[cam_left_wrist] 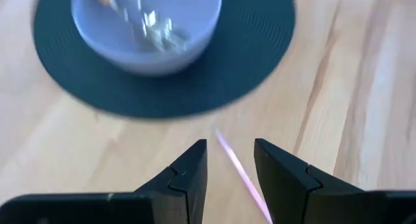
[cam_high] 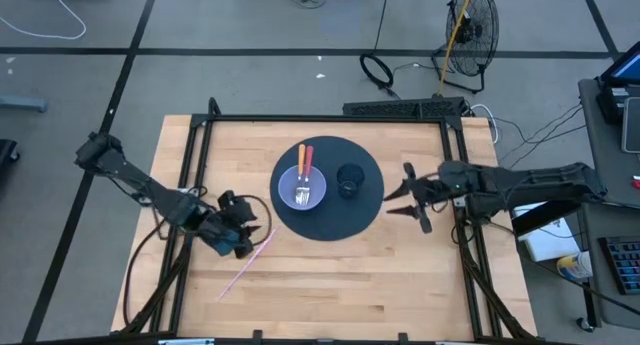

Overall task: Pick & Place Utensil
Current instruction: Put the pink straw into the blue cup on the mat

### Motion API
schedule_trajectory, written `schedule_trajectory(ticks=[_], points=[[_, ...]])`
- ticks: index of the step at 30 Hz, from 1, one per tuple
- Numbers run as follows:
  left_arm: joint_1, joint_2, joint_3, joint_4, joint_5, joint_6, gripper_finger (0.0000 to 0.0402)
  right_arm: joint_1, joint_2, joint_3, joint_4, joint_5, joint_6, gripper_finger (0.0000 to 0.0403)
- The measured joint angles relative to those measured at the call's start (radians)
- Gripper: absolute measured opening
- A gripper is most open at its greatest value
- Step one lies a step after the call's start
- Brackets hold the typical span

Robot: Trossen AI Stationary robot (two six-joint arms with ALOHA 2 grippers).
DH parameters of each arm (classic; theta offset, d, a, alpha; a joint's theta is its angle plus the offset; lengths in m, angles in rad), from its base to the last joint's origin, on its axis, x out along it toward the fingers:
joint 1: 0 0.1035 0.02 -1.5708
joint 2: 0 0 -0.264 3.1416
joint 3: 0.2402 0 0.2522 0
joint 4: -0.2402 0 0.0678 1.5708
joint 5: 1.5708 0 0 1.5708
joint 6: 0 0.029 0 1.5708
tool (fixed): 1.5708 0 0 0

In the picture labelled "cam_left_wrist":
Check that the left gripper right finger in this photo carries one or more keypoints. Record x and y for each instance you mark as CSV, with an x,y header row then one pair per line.
x,y
282,185

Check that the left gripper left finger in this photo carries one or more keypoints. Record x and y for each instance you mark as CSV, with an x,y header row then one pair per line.
x,y
191,185

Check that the pink drinking straw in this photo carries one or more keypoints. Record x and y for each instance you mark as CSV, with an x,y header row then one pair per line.
x,y
242,175

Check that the lavender bowl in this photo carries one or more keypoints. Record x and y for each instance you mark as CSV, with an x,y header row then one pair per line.
x,y
107,42

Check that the round dark woven placemat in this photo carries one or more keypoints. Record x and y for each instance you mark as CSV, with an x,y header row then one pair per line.
x,y
253,39

